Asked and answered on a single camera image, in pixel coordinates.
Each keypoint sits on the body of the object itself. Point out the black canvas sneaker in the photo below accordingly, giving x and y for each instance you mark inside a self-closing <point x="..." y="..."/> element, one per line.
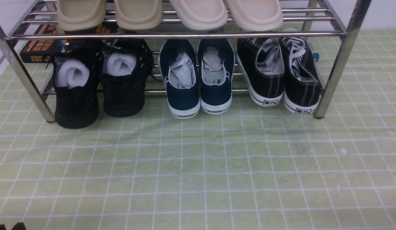
<point x="262" y="64"/>
<point x="301" y="83"/>

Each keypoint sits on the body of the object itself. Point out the silver metal shoe rack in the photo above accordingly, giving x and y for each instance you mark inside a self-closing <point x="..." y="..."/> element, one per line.
<point x="319" y="19"/>

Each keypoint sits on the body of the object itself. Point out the navy canvas sneaker left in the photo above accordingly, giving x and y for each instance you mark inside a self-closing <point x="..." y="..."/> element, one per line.
<point x="177" y="66"/>

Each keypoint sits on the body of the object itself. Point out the navy canvas sneaker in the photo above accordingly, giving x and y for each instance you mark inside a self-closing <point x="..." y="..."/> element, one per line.
<point x="177" y="66"/>
<point x="216" y="62"/>

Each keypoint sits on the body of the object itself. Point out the navy canvas sneaker right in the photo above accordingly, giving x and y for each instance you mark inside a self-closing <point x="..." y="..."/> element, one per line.
<point x="216" y="62"/>

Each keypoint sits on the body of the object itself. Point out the green checkered floor cloth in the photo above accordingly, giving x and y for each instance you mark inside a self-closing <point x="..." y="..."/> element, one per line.
<point x="250" y="168"/>

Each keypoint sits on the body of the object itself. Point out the black mesh sneaker right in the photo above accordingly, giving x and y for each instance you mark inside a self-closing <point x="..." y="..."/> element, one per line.
<point x="127" y="65"/>

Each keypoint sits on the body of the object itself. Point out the black mesh sneaker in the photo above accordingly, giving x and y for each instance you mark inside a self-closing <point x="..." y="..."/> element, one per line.
<point x="75" y="80"/>
<point x="127" y="65"/>

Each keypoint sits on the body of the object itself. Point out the cream slipper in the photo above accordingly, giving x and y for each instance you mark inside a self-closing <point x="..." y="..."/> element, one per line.
<point x="201" y="14"/>
<point x="256" y="15"/>

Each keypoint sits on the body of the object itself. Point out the cream slipper far right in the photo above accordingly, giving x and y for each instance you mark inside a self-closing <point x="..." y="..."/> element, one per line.
<point x="256" y="15"/>

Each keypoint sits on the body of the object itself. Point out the tan slipper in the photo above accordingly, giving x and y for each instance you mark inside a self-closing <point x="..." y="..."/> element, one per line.
<point x="138" y="14"/>
<point x="75" y="15"/>

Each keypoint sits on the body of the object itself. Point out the black mesh sneaker left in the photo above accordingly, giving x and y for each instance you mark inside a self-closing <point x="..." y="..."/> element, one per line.
<point x="75" y="80"/>

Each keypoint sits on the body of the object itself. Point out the tan slipper far left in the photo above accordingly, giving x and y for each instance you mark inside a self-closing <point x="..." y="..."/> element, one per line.
<point x="75" y="15"/>

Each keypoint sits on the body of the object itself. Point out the black orange book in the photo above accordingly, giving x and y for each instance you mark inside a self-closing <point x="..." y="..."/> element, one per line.
<point x="39" y="51"/>

